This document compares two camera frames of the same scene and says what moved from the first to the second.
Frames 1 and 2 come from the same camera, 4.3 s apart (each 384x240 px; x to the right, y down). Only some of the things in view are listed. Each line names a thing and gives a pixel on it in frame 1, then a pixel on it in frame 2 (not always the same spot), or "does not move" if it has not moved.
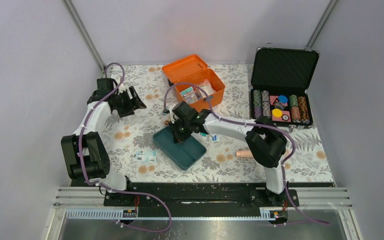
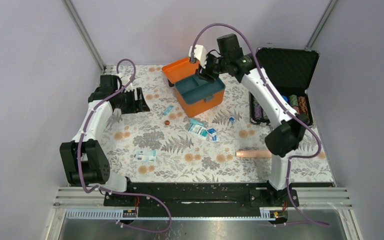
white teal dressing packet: (146, 156) does not move
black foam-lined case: (280, 78) does not move
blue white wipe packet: (214, 138) does not move
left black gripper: (132, 104) does not move
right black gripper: (178, 137) -> (206, 72)
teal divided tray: (183, 154) -> (194, 89)
